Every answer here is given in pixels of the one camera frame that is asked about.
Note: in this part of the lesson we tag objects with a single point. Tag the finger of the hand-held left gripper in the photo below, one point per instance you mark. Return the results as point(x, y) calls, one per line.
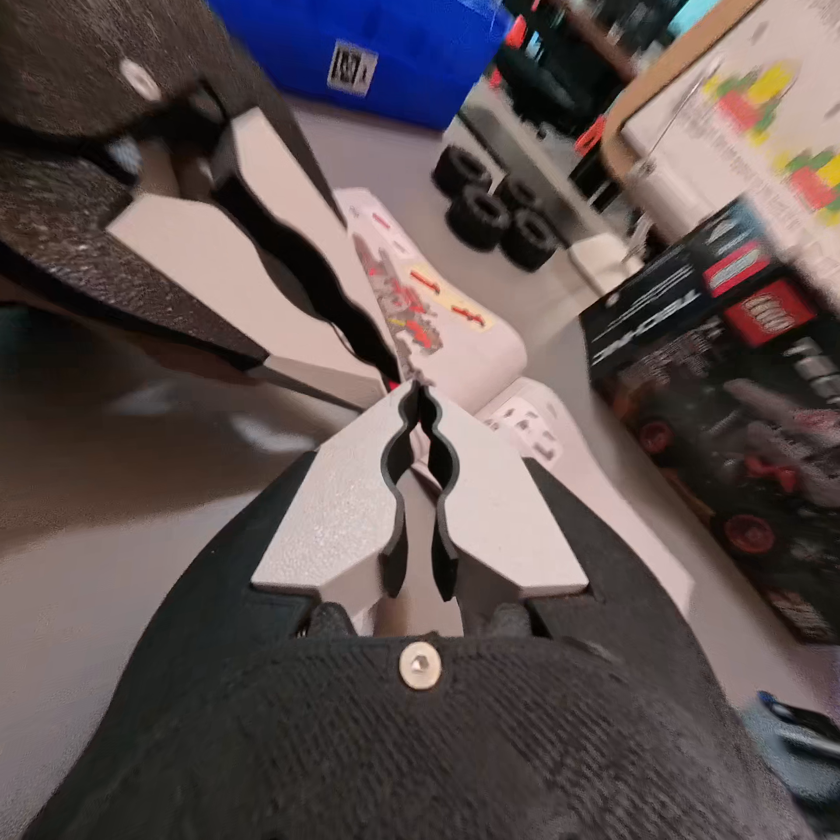
point(289, 190)
point(216, 262)

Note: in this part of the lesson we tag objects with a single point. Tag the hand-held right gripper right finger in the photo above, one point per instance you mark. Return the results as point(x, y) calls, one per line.
point(505, 518)

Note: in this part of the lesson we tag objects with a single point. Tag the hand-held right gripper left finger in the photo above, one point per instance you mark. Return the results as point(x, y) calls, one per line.
point(328, 512)

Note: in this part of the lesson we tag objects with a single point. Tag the grey desk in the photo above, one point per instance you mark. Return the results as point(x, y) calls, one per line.
point(564, 367)

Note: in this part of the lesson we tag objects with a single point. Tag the open instruction booklet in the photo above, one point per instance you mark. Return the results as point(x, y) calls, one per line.
point(485, 354)

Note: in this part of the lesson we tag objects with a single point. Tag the blue plastic bin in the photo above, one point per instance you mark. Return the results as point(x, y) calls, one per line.
point(407, 59)

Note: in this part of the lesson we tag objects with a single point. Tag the black toy set box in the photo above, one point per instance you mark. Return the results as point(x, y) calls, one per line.
point(709, 394)

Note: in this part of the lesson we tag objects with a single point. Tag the white plastic object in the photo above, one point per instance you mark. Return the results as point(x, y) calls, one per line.
point(604, 266)

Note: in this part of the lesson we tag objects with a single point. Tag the blue and black object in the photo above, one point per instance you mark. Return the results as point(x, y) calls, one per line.
point(797, 722)

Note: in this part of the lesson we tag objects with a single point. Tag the white poster with bricks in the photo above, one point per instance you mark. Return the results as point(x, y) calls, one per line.
point(722, 144)

